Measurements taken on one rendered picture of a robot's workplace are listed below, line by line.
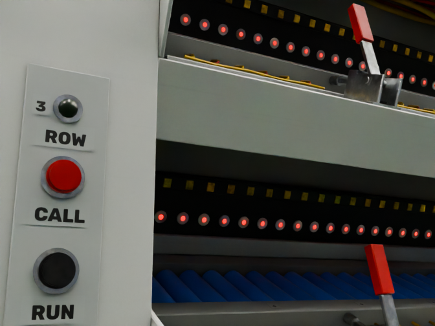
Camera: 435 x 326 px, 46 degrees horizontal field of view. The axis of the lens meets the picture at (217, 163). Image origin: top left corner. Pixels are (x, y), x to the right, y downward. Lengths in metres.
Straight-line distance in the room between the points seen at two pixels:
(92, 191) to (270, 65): 0.21
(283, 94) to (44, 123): 0.15
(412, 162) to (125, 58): 0.23
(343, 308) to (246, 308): 0.08
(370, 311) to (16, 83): 0.30
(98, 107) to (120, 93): 0.02
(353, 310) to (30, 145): 0.27
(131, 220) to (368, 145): 0.19
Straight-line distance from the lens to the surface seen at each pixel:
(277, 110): 0.32
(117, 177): 0.26
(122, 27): 0.29
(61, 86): 0.26
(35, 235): 0.24
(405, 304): 0.46
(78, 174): 0.25
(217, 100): 0.30
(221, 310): 0.35
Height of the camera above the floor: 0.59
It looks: 14 degrees up
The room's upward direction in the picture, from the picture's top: straight up
